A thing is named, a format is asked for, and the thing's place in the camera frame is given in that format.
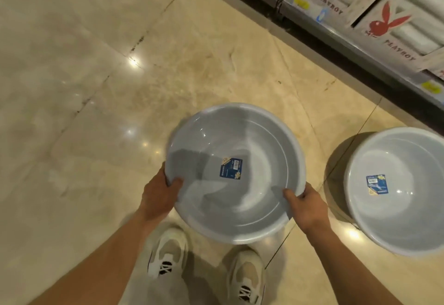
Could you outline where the person's left hand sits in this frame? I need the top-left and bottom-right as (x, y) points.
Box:
(141, 162), (184, 221)

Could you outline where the person's right hand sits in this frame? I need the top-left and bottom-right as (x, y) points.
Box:
(283, 182), (329, 235)

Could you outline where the grey plastic basin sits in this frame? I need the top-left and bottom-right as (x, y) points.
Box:
(165, 103), (307, 245)
(343, 127), (444, 257)

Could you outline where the person's left forearm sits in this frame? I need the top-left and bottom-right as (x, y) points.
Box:
(31, 208), (162, 305)

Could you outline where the person's right forearm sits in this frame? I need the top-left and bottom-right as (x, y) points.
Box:
(305, 219), (404, 305)

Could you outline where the blue label sticker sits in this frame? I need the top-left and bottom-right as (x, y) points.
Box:
(366, 174), (386, 196)
(219, 157), (243, 180)

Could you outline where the person's left shoe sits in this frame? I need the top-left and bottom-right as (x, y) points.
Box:
(147, 225), (189, 279)

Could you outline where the person's shoe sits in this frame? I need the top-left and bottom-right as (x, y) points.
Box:
(227, 249), (267, 305)
(147, 225), (189, 279)

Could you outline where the person's right shoe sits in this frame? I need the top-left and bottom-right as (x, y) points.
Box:
(227, 249), (267, 305)

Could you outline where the metal store shelf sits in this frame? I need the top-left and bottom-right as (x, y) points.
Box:
(180, 0), (444, 115)

